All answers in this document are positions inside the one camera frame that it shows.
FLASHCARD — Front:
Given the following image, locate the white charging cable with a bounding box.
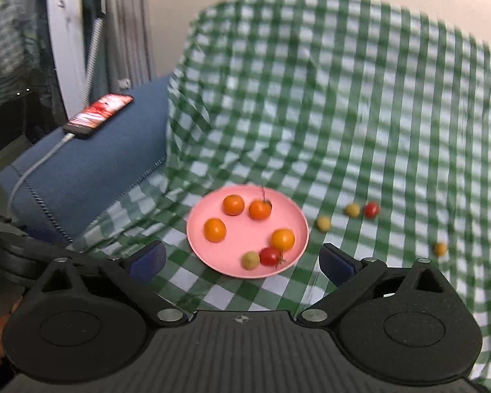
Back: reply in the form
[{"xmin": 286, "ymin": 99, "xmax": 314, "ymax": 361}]
[{"xmin": 6, "ymin": 131, "xmax": 77, "ymax": 217}]

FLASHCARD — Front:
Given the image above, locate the blue sofa cushion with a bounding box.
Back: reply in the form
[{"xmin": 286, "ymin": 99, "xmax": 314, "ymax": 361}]
[{"xmin": 0, "ymin": 76, "xmax": 170, "ymax": 245}]

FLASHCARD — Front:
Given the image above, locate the grey curtain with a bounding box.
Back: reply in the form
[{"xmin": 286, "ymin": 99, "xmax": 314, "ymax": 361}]
[{"xmin": 102, "ymin": 0, "xmax": 155, "ymax": 91}]

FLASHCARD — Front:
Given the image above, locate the yellow-green small fruit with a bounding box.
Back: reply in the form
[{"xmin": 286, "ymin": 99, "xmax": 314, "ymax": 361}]
[
  {"xmin": 344, "ymin": 202, "xmax": 361, "ymax": 218},
  {"xmin": 316, "ymin": 216, "xmax": 332, "ymax": 233}
]

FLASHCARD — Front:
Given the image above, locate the large orange citrus fruit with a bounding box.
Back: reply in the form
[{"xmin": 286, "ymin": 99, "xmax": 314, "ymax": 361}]
[{"xmin": 204, "ymin": 218, "xmax": 227, "ymax": 243}]

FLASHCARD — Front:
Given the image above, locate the yellow fruit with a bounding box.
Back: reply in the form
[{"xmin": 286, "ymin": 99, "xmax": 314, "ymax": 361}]
[{"xmin": 240, "ymin": 251, "xmax": 260, "ymax": 271}]

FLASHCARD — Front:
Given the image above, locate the orange cherry tomato on plate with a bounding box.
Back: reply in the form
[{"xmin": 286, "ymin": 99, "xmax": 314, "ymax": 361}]
[{"xmin": 269, "ymin": 228, "xmax": 295, "ymax": 253}]

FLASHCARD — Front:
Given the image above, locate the green checkered tablecloth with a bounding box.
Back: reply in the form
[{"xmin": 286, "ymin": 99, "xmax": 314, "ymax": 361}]
[{"xmin": 73, "ymin": 0, "xmax": 491, "ymax": 390}]

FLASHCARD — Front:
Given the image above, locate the white door frame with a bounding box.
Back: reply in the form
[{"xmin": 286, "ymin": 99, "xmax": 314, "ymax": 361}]
[{"xmin": 47, "ymin": 0, "xmax": 102, "ymax": 119}]

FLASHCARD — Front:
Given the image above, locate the red cherry tomato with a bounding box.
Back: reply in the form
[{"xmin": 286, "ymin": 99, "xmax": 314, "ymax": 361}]
[
  {"xmin": 259, "ymin": 247, "xmax": 284, "ymax": 268},
  {"xmin": 364, "ymin": 201, "xmax": 380, "ymax": 219}
]

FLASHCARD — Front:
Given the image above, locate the small orange tomato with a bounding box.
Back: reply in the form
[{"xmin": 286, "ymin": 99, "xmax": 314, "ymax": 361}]
[{"xmin": 223, "ymin": 194, "xmax": 245, "ymax": 216}]

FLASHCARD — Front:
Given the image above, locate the orange tomato with stem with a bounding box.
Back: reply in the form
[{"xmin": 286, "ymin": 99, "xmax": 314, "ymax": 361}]
[{"xmin": 248, "ymin": 185, "xmax": 273, "ymax": 221}]

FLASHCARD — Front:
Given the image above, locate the small olive-yellow fruit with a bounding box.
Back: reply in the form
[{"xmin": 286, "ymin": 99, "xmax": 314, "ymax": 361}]
[{"xmin": 433, "ymin": 242, "xmax": 448, "ymax": 257}]

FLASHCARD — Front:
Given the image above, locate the red cherry tomato on plate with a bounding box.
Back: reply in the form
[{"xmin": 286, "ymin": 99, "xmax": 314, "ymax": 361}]
[{"xmin": 259, "ymin": 247, "xmax": 284, "ymax": 268}]

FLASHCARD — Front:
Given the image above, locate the pink round plate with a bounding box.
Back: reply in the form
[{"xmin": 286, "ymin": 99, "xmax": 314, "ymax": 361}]
[{"xmin": 186, "ymin": 185, "xmax": 309, "ymax": 279}]

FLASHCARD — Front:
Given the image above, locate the black smartphone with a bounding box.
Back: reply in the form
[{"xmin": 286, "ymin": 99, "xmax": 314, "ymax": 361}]
[{"xmin": 63, "ymin": 93, "xmax": 134, "ymax": 139}]

